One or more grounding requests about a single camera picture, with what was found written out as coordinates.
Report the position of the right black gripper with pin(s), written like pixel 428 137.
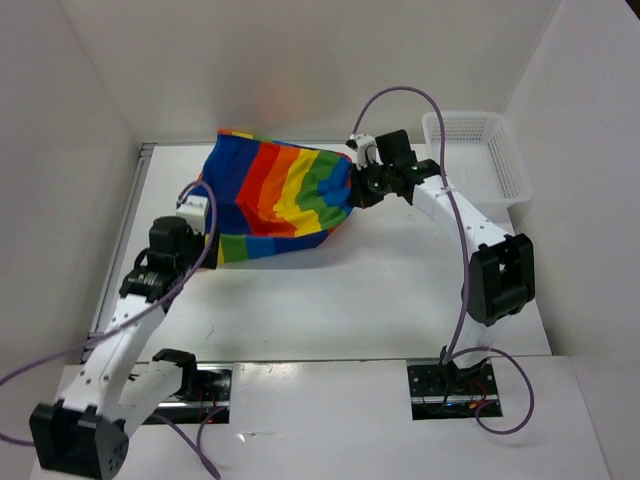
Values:
pixel 361 197

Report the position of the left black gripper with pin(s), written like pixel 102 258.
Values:
pixel 210 259

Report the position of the rainbow striped shorts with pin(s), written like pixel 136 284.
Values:
pixel 273 197

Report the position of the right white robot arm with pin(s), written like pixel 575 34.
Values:
pixel 498 267

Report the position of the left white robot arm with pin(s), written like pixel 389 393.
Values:
pixel 86 432

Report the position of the white plastic basket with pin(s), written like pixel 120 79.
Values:
pixel 482 158

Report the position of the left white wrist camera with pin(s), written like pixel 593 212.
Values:
pixel 194 210

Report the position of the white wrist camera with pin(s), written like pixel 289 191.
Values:
pixel 365 149
pixel 194 210

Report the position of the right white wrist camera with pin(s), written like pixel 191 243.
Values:
pixel 365 149

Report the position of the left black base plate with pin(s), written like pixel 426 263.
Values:
pixel 210 393

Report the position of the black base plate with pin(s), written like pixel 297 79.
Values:
pixel 444 392
pixel 210 393

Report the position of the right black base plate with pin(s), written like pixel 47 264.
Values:
pixel 444 392

